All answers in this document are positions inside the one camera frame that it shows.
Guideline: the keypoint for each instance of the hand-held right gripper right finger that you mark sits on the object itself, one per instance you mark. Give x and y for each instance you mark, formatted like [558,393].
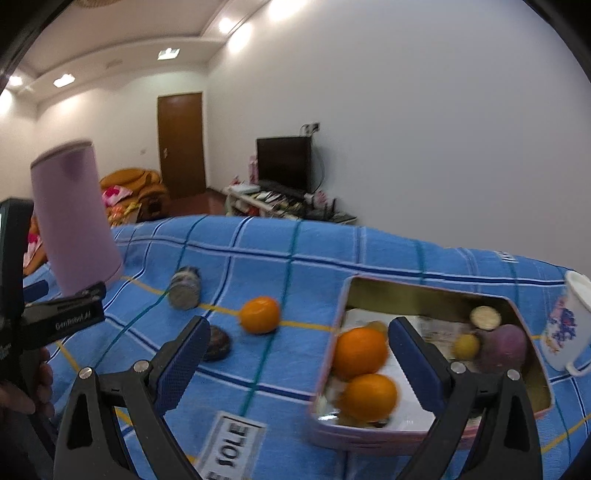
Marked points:
[415,364]

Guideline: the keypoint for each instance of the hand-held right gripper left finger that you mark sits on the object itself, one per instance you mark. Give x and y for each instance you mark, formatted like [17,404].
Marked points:
[184,355]

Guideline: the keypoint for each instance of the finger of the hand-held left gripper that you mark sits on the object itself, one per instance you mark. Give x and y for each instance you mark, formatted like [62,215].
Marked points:
[37,290]
[87,291]

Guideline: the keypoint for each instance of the round dark brown cake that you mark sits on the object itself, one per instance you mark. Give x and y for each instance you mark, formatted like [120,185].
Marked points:
[217,342]

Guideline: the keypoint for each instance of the small yellow lemon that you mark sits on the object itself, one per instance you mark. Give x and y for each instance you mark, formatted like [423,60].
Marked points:
[465,346]

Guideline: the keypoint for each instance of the orange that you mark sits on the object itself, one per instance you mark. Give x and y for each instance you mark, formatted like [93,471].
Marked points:
[360,353]
[260,315]
[369,398]

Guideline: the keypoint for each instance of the lavender tall cup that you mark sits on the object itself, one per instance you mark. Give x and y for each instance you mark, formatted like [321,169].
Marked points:
[74,221]

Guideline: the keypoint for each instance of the purple fuzzy fruit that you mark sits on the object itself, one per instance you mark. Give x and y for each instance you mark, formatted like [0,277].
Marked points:
[503,346]

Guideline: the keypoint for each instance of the pink metal tin box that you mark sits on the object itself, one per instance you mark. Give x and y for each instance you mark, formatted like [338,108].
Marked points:
[323,436]

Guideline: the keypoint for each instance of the person's left hand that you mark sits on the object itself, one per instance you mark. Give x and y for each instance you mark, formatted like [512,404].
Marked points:
[44,383]

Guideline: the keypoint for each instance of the pink floral cushion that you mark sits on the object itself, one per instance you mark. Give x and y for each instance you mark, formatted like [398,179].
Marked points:
[113,194]
[32,242]

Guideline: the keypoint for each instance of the printed paper leaflet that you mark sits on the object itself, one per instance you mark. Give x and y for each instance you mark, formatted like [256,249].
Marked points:
[434,327]

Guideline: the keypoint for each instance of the small striped jar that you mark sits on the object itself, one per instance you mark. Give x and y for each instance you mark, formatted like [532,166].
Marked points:
[184,288]

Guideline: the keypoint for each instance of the round beige-topped cake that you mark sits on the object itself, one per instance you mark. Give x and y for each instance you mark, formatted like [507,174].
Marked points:
[485,317]

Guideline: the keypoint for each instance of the colourful snack packets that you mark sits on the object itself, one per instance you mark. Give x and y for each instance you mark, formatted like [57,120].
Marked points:
[122,212]

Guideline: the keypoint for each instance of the orange leather sofa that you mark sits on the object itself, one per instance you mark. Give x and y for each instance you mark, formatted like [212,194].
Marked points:
[138,182]

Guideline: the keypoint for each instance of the blue plaid blanket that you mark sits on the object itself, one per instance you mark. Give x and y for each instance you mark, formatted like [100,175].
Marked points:
[277,258]

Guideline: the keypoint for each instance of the white printed mug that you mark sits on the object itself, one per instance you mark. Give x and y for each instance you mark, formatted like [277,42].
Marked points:
[568,332]

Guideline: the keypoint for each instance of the brown wooden door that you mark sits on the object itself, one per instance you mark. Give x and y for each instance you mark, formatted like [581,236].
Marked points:
[181,143]

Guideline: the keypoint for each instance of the white set-top box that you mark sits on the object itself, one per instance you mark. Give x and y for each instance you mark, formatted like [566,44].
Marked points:
[244,188]

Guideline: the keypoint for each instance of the black router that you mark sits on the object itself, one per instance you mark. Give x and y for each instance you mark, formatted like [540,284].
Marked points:
[325,211]

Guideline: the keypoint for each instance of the white television stand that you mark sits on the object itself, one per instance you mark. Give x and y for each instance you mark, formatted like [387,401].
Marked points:
[286,207]

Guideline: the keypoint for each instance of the pink flower decoration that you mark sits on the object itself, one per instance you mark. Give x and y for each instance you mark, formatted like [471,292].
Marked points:
[321,198]

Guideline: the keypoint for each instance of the pink tall box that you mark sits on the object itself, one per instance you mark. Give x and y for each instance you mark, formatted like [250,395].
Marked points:
[253,168]

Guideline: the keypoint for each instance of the rectangular ceiling light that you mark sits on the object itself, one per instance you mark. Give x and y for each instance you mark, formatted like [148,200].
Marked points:
[63,81]
[168,53]

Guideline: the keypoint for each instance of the black television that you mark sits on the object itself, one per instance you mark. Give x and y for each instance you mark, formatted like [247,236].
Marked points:
[284,161]

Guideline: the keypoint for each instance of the round ceiling medallion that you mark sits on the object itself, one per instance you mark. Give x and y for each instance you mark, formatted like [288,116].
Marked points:
[94,2]

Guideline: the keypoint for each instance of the recessed ceiling light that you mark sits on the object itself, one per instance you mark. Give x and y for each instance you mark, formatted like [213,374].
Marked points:
[226,24]

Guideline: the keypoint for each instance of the wall power socket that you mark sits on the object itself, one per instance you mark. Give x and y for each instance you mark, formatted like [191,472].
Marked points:
[310,127]

